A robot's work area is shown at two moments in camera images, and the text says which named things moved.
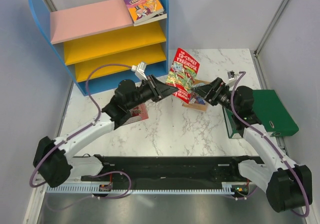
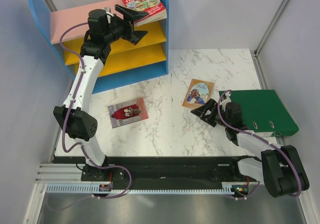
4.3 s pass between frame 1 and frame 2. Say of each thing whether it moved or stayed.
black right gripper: moved
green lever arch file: stayed
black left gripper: moved
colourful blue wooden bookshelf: stayed
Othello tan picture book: stayed
